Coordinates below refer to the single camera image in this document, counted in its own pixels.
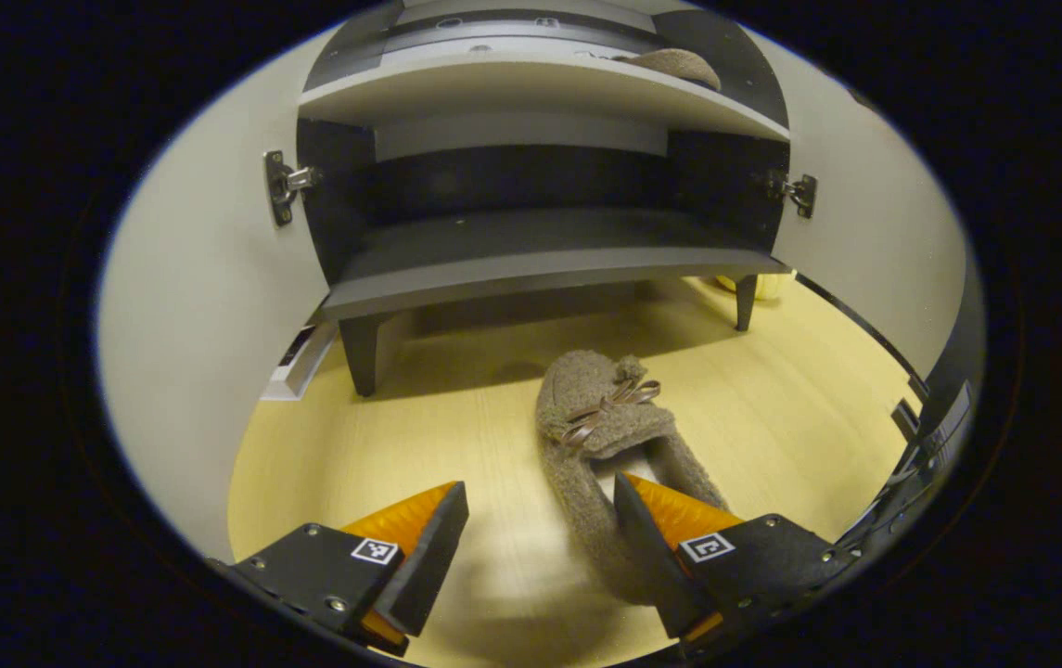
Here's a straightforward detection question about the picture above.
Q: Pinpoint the brown fuzzy shoe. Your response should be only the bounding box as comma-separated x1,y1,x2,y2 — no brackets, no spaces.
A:
535,350,731,606
614,48,723,92

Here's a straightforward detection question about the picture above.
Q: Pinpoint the metal door hinge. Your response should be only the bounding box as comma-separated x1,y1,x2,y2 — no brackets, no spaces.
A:
263,150,323,227
765,169,817,220

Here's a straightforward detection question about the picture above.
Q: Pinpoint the grey cabinet door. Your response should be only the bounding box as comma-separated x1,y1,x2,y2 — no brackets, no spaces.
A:
744,28,972,391
96,19,346,562

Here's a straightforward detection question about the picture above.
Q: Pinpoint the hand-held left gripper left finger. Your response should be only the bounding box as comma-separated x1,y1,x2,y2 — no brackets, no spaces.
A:
229,481,471,658

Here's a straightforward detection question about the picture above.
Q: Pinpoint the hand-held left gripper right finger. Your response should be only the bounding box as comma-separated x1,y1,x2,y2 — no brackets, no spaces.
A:
614,471,865,653

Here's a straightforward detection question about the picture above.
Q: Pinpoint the stack of books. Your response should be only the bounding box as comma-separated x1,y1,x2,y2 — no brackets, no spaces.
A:
260,320,339,402

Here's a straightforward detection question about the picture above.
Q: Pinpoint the grey shoe cabinet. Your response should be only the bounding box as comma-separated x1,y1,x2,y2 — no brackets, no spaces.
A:
294,0,796,398

